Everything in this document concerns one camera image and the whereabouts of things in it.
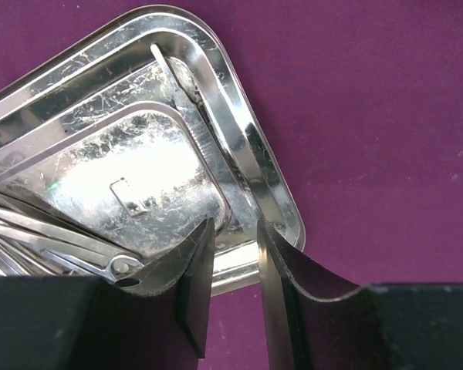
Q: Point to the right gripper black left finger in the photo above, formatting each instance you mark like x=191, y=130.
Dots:
x=156, y=319

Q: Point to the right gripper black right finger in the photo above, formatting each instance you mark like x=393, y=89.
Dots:
x=315, y=319

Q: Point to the steel surgical scissors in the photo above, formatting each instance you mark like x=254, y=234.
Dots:
x=61, y=242

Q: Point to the purple surgical wrap cloth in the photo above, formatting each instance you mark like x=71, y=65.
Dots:
x=362, y=104

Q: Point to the wide steel tweezers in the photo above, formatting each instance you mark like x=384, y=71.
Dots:
x=191, y=115

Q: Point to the stainless steel instrument tray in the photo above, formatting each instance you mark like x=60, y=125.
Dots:
x=93, y=136

